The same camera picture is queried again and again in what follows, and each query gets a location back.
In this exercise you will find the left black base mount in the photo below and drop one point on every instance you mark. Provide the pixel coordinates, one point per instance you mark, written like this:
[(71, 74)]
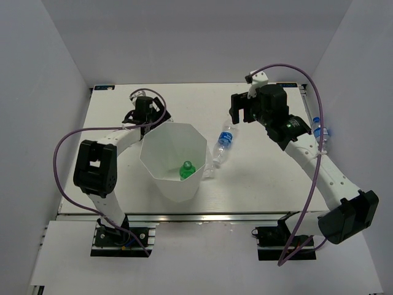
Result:
[(113, 243)]

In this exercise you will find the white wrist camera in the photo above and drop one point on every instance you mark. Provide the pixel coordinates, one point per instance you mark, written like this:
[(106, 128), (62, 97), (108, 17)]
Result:
[(136, 94), (255, 79)]

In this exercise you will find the right blue table sticker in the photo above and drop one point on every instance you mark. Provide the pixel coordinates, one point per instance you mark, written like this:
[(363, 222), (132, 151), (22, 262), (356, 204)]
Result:
[(287, 84)]

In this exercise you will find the aluminium front rail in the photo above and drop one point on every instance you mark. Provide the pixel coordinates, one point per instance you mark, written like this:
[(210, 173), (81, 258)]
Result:
[(208, 217)]

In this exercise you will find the blue label water bottle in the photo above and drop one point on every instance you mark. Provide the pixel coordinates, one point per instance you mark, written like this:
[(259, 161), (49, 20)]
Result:
[(223, 146)]

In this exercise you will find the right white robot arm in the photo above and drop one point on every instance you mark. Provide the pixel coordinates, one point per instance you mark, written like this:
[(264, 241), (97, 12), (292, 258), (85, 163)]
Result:
[(350, 210)]

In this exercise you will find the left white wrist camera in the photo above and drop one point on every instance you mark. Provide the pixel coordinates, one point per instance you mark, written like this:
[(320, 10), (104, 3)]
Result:
[(136, 94)]

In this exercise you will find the white octagonal plastic bin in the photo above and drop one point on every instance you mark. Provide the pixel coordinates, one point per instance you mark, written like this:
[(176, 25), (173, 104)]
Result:
[(165, 149)]

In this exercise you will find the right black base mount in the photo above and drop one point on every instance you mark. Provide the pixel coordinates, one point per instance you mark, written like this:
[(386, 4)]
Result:
[(271, 241)]

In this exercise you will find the left blue table sticker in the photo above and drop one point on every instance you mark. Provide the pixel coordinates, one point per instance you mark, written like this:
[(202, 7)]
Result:
[(103, 87)]

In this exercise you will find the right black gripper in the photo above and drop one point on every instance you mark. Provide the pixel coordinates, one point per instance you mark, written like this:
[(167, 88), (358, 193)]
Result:
[(239, 102)]

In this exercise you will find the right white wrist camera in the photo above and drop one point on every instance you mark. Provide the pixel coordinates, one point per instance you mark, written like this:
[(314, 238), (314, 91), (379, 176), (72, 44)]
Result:
[(255, 79)]

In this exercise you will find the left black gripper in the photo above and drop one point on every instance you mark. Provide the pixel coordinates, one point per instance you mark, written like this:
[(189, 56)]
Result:
[(159, 114)]

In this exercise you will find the green soda bottle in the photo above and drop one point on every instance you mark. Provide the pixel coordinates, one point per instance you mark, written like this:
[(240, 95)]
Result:
[(186, 170)]

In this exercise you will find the blue table sticker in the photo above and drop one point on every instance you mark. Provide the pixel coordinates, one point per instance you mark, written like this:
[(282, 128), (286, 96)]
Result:
[(103, 87), (287, 84)]

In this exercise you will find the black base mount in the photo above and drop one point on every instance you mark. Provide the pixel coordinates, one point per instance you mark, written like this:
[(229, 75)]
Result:
[(113, 243), (271, 241)]

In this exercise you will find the clear crushed plastic bottle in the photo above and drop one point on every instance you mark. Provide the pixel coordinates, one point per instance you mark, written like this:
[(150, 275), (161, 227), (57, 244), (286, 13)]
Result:
[(210, 165)]

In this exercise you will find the water bottle beside table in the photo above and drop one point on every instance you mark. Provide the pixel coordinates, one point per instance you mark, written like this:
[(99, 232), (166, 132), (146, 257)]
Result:
[(321, 135)]

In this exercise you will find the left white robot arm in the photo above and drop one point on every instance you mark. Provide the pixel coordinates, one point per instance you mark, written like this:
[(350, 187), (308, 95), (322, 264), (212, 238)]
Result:
[(96, 165)]

